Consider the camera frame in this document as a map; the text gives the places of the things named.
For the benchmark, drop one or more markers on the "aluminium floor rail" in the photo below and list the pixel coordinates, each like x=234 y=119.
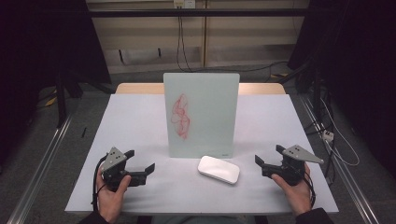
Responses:
x=342 y=174
x=40 y=168

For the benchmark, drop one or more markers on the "black pen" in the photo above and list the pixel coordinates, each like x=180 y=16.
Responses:
x=83 y=132

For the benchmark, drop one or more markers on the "pale green glass whiteboard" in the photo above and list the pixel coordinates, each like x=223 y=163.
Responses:
x=208 y=115

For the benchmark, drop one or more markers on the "dark curtain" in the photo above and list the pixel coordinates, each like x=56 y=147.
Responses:
x=358 y=62
x=46 y=40

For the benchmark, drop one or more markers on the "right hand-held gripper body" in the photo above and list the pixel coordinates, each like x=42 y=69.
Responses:
x=292 y=168

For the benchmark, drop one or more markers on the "wooden table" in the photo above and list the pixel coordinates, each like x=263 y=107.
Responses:
x=140 y=88

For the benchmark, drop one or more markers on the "person's right hand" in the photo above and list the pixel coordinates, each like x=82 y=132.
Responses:
x=299 y=196

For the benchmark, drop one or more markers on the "white board eraser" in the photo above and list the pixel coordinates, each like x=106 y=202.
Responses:
x=219 y=169

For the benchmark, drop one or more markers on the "black metal stand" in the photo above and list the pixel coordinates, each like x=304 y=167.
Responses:
x=61 y=102
x=317 y=99

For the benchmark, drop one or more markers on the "person's left hand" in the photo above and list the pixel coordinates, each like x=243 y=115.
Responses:
x=109 y=202

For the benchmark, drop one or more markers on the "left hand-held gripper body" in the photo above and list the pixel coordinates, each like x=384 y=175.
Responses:
x=114 y=160

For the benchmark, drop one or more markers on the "white table cover sheet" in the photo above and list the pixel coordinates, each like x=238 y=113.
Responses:
x=140 y=124

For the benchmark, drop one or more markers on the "black horizontal bar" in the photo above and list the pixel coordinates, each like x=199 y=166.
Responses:
x=199 y=12

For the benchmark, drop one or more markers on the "white wall socket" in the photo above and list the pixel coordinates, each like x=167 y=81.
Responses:
x=184 y=3

